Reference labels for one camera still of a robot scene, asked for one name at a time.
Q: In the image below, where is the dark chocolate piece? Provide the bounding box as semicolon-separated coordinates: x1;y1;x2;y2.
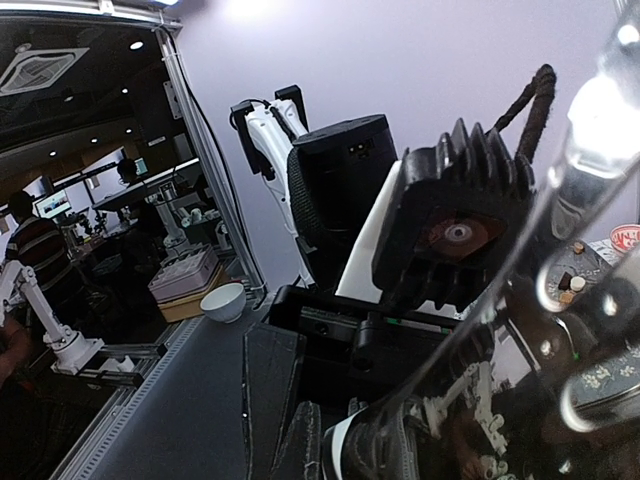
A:
558;272;573;291

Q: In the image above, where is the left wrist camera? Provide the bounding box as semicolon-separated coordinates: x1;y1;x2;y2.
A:
372;120;535;311

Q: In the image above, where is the red patterned small bowl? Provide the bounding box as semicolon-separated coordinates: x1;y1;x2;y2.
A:
609;224;640;255

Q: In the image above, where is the left aluminium frame post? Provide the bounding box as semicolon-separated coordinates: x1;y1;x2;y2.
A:
156;24;268;309

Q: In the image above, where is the white ceramic bowl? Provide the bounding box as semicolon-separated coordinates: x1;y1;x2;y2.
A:
200;282;246;324

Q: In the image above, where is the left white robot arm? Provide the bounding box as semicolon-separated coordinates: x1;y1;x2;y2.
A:
229;85;397;302

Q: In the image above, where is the left black camera cable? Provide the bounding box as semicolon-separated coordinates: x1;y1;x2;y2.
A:
492;63;559;166

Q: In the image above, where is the person in striped shirt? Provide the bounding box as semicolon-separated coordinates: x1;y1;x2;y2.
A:
5;190;82;320

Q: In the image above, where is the white chocolate piece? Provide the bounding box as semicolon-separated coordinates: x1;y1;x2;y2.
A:
570;276;586;293

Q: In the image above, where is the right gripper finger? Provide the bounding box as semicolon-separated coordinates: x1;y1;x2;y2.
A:
319;0;640;480

